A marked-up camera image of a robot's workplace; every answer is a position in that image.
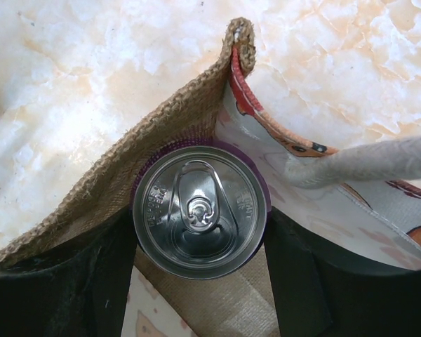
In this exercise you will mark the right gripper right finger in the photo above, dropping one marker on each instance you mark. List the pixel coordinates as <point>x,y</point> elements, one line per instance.
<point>322,289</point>

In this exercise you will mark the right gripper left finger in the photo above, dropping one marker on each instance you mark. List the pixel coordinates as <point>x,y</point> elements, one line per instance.
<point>78,288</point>

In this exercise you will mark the purple soda can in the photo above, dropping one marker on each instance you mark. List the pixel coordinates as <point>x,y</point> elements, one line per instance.
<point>200,208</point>

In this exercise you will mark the canvas tote bag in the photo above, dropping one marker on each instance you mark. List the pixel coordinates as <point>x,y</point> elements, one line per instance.
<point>361,198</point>

